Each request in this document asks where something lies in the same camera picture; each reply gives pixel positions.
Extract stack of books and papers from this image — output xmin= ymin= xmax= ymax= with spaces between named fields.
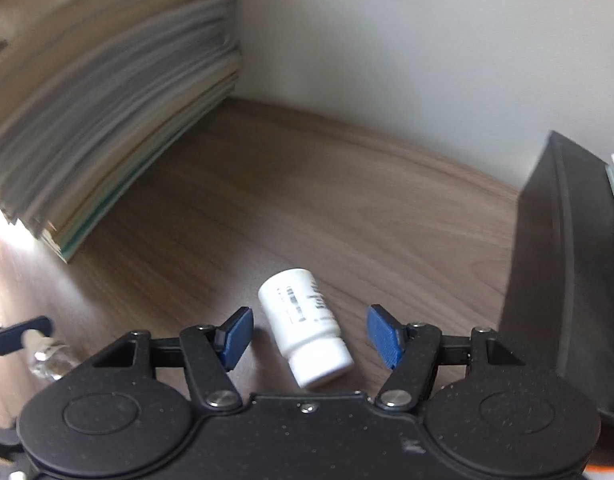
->
xmin=0 ymin=0 xmax=244 ymax=265

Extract white pill bottle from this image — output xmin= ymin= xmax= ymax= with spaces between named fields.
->
xmin=257 ymin=268 xmax=355 ymax=389

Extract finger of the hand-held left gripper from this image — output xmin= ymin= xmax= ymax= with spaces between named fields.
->
xmin=0 ymin=316 xmax=54 ymax=358

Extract black desk riser stand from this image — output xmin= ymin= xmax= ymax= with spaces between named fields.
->
xmin=499 ymin=130 xmax=614 ymax=431

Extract clear liquid bottle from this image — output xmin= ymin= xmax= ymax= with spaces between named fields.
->
xmin=24 ymin=329 xmax=82 ymax=383

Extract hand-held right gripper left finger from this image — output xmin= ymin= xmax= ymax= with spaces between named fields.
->
xmin=89 ymin=306 xmax=255 ymax=408

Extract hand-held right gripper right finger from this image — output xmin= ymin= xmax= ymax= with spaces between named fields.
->
xmin=366 ymin=304 xmax=530 ymax=409

